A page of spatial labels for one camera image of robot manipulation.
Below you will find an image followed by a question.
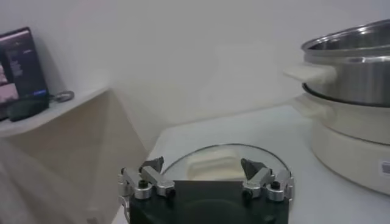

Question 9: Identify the black computer mouse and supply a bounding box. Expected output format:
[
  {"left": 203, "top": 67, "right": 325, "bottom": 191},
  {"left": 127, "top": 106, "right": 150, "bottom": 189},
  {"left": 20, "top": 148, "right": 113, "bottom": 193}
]
[{"left": 5, "top": 97, "right": 50, "bottom": 122}]

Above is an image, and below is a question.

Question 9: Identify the glass pot lid cream handle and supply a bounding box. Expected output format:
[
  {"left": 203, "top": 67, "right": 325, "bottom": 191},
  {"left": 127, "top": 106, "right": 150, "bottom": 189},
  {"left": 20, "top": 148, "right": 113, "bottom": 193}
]
[{"left": 161, "top": 142, "right": 291, "bottom": 183}]

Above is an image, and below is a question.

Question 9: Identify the black laptop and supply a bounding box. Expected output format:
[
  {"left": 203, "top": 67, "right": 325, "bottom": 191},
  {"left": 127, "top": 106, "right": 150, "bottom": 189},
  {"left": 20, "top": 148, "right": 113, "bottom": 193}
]
[{"left": 0, "top": 26, "right": 49, "bottom": 122}]

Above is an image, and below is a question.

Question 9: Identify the stainless steel steamer basket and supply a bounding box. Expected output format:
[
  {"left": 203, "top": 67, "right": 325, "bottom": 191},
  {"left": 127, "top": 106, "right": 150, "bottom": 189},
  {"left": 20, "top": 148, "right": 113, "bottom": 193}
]
[{"left": 283, "top": 18, "right": 390, "bottom": 108}]

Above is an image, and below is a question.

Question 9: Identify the cream electric cooker base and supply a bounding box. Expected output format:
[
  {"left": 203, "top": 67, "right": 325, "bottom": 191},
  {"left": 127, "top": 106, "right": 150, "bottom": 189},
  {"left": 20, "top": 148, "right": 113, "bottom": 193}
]
[{"left": 291, "top": 83, "right": 390, "bottom": 196}]

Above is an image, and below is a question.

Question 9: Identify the white side desk with laptop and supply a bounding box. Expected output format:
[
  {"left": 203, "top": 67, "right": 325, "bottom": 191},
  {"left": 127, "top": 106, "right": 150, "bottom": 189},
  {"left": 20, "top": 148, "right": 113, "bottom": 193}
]
[{"left": 0, "top": 86, "right": 110, "bottom": 138}]

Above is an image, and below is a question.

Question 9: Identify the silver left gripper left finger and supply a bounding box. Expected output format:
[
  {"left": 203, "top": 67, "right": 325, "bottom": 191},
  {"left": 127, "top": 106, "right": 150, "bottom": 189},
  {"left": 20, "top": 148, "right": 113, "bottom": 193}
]
[{"left": 118, "top": 156, "right": 177, "bottom": 201}]

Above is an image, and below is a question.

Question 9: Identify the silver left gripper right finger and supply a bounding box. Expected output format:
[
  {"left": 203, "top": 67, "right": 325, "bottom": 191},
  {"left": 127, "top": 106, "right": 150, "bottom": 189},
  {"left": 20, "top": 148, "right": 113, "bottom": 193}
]
[{"left": 239, "top": 157, "right": 296, "bottom": 203}]

